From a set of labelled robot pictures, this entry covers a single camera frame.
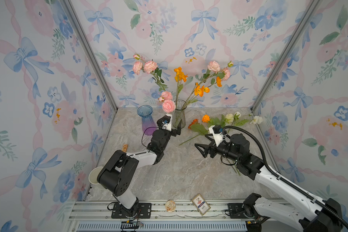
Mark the small wooden block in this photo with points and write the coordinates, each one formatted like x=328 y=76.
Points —
x=125 y=147

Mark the yellow poppy flower stem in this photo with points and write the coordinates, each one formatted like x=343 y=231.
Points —
x=180 y=78

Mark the left corner aluminium post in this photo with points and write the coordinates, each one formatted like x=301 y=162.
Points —
x=75 y=22

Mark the clear grey glass vase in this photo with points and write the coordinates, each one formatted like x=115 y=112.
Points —
x=180 y=113

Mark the round beige coaster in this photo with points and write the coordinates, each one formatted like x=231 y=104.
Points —
x=170 y=206

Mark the orange marigold flower stem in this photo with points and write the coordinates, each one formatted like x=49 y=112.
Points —
x=197 y=127

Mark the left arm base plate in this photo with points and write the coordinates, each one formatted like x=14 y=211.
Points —
x=139 y=210

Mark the cream white cup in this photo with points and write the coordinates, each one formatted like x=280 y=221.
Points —
x=94 y=175

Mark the blue purple glass vase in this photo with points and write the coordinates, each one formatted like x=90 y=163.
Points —
x=148 y=124

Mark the aluminium rail frame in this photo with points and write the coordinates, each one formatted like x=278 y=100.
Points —
x=96 y=216

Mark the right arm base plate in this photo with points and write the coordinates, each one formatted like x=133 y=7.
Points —
x=240 y=211

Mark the cream rose stem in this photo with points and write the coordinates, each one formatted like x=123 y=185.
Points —
x=230 y=119

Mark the pink rose stem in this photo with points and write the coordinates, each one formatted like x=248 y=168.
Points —
x=214 y=69
x=151 y=68

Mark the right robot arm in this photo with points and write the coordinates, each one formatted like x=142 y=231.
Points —
x=307 y=213

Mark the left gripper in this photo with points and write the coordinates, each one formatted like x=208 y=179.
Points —
x=178 y=131

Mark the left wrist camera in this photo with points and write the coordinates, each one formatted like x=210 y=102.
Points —
x=165 y=123

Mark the corner aluminium post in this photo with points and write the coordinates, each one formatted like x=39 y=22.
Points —
x=288 y=49
x=75 y=22

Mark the framed card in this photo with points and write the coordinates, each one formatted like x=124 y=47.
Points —
x=201 y=204

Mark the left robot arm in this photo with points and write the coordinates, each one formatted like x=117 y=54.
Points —
x=117 y=173

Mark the orange rose stem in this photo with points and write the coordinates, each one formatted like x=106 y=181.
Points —
x=211 y=121

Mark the right corner aluminium post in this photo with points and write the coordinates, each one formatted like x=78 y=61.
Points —
x=288 y=49

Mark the white flower stem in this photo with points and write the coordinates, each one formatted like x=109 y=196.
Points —
x=257 y=120

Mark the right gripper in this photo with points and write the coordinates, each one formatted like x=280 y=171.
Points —
x=213 y=148

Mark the pink carnation stem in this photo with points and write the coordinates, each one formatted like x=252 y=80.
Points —
x=168 y=105

